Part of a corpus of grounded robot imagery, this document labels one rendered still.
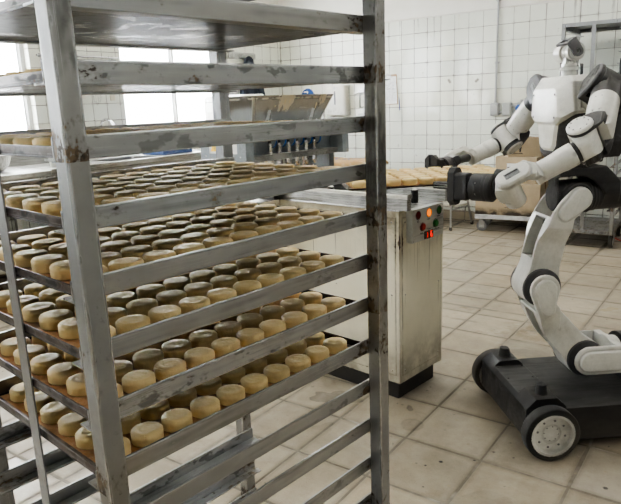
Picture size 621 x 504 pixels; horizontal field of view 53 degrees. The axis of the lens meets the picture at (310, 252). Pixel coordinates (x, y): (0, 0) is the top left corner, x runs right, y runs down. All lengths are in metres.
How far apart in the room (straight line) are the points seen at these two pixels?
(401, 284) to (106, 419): 1.88
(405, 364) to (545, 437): 0.66
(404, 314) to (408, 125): 4.54
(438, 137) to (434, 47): 0.92
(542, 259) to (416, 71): 4.75
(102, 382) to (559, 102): 1.85
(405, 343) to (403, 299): 0.20
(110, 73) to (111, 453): 0.50
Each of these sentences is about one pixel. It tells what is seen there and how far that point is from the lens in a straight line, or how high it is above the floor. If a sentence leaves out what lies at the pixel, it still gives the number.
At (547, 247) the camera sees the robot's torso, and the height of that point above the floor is 0.73.
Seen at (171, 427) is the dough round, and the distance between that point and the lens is 1.05.
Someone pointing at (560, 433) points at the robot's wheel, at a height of 0.10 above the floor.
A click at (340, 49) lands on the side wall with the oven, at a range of 7.47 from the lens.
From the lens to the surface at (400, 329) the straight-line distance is 2.66.
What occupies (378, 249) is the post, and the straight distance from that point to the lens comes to 1.22.
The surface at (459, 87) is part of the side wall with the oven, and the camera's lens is 6.77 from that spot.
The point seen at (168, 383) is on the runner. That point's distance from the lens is 0.96.
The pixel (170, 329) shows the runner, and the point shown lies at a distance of 0.94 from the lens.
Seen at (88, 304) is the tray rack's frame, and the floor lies 1.04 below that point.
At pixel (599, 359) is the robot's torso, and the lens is 2.62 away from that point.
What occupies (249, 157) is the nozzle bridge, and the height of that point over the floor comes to 1.05.
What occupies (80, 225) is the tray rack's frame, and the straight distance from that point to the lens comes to 0.80.
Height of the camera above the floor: 1.27
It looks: 13 degrees down
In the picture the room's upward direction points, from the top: 2 degrees counter-clockwise
